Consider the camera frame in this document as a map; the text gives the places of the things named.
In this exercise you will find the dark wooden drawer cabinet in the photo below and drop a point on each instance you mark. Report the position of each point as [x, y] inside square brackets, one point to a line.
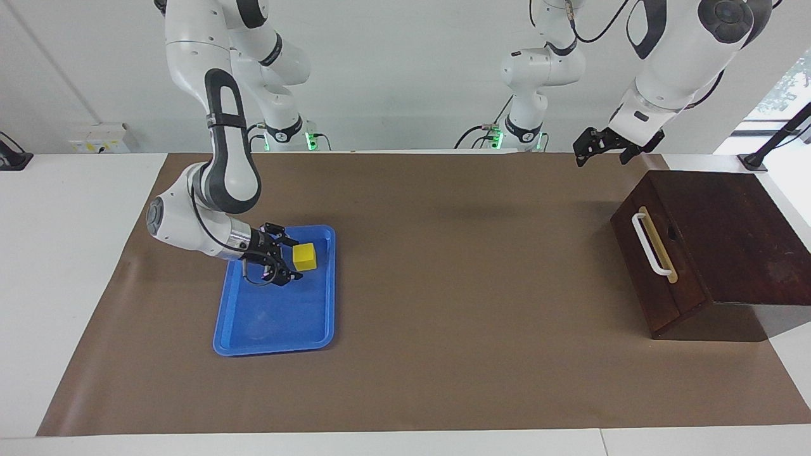
[741, 240]

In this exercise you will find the wooden drawer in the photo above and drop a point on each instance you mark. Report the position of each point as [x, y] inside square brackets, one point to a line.
[633, 253]

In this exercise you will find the brown table mat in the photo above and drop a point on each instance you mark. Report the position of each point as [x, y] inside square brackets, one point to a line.
[443, 316]

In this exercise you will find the black table clamp mount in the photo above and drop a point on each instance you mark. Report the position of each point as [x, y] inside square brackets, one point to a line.
[12, 158]

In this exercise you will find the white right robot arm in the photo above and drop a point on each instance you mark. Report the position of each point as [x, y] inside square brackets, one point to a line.
[190, 221]

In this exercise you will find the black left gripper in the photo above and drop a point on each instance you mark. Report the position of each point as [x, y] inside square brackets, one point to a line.
[640, 149]

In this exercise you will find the black clamp stand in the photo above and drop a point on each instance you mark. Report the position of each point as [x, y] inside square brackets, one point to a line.
[770, 144]

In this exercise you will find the blue plastic tray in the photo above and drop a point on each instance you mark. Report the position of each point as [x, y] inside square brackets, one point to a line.
[272, 316]

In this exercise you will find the yellow cube block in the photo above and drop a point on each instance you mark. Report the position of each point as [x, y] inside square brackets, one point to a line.
[305, 256]

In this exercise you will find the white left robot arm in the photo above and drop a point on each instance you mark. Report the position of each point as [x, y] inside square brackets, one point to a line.
[684, 57]

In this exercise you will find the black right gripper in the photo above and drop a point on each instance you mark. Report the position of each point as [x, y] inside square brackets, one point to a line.
[261, 247]

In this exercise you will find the white wall socket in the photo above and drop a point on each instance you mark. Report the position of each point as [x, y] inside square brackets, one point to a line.
[98, 138]

